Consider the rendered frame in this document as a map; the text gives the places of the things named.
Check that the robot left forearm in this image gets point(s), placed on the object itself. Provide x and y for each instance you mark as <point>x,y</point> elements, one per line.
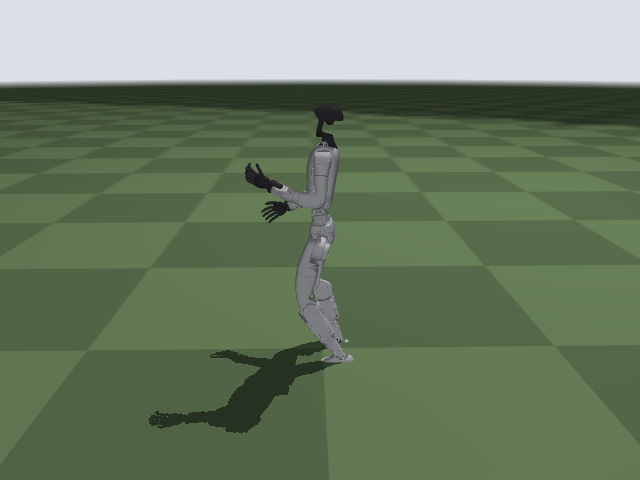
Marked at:
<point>302,199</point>

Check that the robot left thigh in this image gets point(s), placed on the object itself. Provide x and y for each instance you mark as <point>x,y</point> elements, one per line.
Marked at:
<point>307,270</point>

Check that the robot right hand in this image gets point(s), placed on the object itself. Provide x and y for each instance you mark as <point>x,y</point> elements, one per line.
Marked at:
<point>279,208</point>

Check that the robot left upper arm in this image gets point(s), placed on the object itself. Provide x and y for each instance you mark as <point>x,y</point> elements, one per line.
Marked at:
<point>322,163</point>

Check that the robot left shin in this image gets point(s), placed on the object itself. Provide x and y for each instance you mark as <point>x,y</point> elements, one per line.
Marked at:
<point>317,322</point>

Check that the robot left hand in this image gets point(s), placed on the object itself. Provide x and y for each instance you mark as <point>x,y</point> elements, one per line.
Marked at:
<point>259,180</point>

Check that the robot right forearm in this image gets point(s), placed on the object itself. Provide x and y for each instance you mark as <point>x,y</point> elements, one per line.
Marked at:
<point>292,205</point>

